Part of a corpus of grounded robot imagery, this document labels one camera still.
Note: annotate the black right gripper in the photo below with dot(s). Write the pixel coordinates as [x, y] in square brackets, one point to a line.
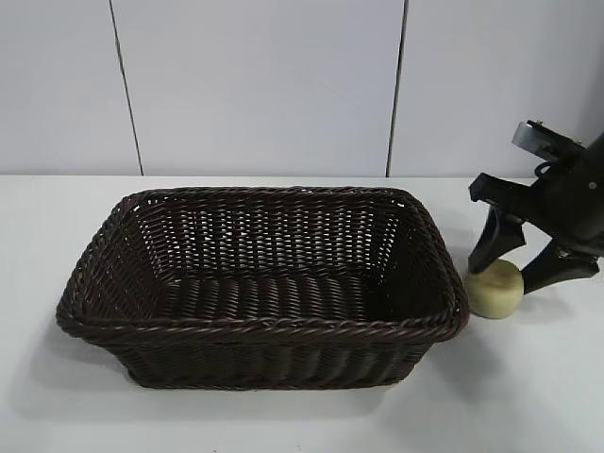
[575, 207]

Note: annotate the dark brown wicker basket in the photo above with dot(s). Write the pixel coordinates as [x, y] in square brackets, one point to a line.
[264, 340]

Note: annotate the pale yellow egg yolk pastry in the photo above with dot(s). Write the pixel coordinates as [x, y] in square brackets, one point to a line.
[493, 295]

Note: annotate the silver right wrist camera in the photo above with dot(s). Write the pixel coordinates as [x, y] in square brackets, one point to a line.
[526, 137]

